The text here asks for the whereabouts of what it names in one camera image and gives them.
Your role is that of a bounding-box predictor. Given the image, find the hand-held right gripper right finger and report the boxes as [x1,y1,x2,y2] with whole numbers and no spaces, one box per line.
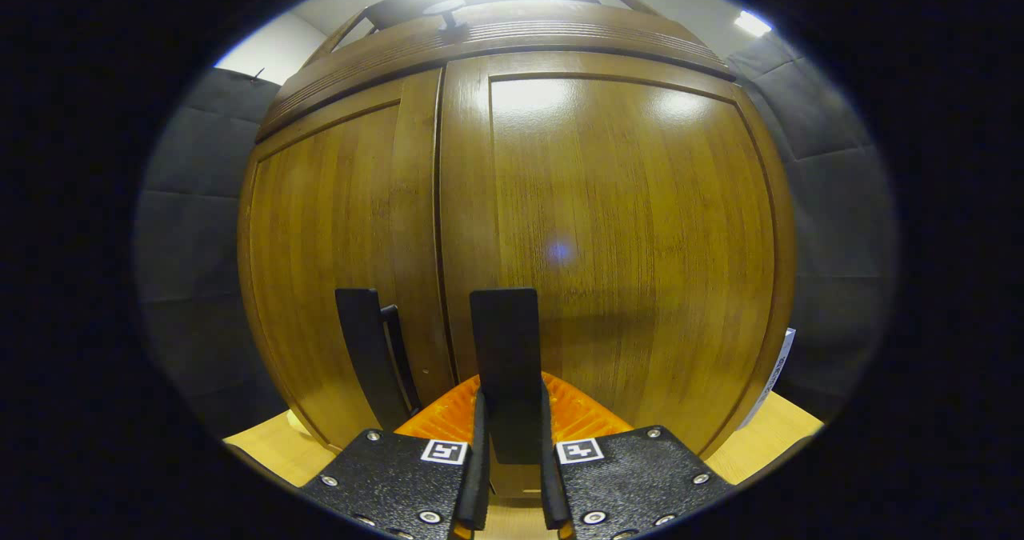
[538,372,733,540]

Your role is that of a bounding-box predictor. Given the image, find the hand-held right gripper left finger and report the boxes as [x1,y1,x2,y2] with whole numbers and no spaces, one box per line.
[300,376,490,540]

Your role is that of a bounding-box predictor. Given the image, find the wooden cabinet door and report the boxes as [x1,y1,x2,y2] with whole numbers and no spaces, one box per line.
[438,50,797,497]
[238,68,457,453]

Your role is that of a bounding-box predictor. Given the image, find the wooden double-door shoe cabinet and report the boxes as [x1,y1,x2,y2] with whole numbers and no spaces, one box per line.
[238,0,797,497]

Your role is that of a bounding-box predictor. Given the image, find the black backdrop cloth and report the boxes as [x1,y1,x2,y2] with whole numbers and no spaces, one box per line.
[132,32,897,437]

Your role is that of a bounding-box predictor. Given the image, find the black round drawer knob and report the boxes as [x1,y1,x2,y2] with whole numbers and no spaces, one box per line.
[422,0,467,33]

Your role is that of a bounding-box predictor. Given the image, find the small ceiling light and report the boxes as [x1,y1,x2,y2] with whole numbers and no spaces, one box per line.
[734,10,774,38]

